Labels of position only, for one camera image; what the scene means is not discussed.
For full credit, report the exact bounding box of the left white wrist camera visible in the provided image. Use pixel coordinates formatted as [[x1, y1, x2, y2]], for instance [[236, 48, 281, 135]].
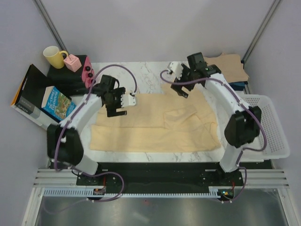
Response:
[[120, 93, 137, 108]]

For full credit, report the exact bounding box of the white plastic basket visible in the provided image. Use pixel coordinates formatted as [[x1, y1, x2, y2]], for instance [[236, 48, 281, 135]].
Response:
[[240, 94, 290, 161]]

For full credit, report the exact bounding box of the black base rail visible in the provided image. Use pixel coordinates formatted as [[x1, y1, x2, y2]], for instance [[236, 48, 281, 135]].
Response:
[[76, 162, 243, 193]]

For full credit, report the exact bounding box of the black orange file folder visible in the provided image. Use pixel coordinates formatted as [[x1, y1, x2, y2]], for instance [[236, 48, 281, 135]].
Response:
[[11, 64, 59, 130]]

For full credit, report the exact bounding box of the yellow mug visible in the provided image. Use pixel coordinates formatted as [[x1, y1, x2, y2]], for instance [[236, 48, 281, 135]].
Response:
[[43, 46, 69, 69]]

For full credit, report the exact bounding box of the aluminium frame post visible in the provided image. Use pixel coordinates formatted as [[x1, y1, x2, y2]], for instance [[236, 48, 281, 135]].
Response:
[[242, 0, 283, 64], [32, 0, 67, 50]]

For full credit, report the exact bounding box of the right aluminium frame post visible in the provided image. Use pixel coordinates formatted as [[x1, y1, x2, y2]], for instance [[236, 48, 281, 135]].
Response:
[[242, 0, 283, 64]]

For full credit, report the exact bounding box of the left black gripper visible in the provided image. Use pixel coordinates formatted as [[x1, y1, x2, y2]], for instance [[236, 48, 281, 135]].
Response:
[[104, 88, 127, 117]]

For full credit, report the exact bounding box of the white cable duct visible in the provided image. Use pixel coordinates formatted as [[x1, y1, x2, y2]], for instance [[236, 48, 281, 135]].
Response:
[[43, 187, 226, 198]]

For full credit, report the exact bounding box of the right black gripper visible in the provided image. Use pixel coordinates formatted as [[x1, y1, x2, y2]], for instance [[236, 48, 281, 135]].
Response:
[[171, 64, 196, 99]]

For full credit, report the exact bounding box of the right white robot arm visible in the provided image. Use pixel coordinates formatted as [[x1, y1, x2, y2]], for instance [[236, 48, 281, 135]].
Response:
[[167, 52, 262, 186]]

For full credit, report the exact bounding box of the cream yellow t shirt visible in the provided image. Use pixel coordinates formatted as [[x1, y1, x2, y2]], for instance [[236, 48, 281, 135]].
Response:
[[90, 84, 221, 153]]

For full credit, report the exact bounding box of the pink cube block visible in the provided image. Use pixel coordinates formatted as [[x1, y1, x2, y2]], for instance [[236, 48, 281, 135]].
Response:
[[63, 54, 82, 73]]

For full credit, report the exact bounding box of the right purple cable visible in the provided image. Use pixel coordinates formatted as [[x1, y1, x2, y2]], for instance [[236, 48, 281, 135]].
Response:
[[159, 69, 268, 170]]

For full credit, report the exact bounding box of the purple cable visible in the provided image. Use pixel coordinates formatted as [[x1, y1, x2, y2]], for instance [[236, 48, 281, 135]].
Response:
[[54, 64, 138, 177], [159, 69, 268, 170]]

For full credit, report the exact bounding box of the left aluminium frame post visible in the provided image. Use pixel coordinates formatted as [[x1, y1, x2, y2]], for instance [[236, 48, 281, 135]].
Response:
[[32, 0, 67, 50]]

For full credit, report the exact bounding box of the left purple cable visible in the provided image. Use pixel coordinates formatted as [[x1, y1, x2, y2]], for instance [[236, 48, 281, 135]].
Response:
[[54, 64, 138, 177]]

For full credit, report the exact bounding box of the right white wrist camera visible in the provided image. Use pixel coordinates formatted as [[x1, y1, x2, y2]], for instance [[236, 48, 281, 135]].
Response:
[[167, 61, 182, 80]]

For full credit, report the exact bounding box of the black and pink box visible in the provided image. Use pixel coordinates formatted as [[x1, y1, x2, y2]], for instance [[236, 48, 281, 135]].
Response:
[[47, 55, 95, 96]]

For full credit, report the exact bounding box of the blue paperback book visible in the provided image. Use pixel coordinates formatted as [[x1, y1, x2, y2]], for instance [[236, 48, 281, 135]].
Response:
[[41, 86, 76, 121]]

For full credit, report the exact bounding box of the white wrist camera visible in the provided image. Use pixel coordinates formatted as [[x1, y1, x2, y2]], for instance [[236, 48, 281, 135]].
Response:
[[120, 93, 137, 108], [167, 61, 182, 80]]

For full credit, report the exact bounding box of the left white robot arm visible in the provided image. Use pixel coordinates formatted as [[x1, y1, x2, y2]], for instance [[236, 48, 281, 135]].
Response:
[[47, 75, 127, 185]]

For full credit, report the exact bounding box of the folded tan t shirt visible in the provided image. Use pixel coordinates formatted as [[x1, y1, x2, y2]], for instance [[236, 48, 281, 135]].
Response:
[[204, 53, 249, 83]]

